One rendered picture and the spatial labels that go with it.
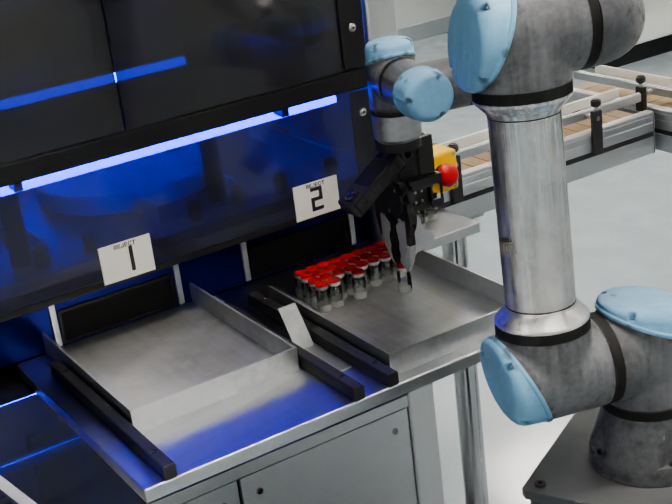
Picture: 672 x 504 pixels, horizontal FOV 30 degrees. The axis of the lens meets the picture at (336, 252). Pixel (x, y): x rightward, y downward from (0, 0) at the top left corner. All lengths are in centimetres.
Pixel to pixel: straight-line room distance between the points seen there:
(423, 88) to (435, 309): 37
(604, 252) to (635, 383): 283
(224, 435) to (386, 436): 67
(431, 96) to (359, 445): 75
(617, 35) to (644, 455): 53
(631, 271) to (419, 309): 235
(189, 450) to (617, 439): 55
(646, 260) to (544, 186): 288
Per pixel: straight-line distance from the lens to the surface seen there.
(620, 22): 145
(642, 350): 157
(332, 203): 207
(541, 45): 140
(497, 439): 331
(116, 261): 192
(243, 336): 193
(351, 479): 229
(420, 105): 176
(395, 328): 189
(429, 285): 202
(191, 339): 195
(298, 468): 221
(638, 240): 449
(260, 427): 167
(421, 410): 232
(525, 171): 145
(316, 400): 172
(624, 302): 159
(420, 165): 195
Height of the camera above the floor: 169
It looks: 22 degrees down
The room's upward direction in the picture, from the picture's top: 7 degrees counter-clockwise
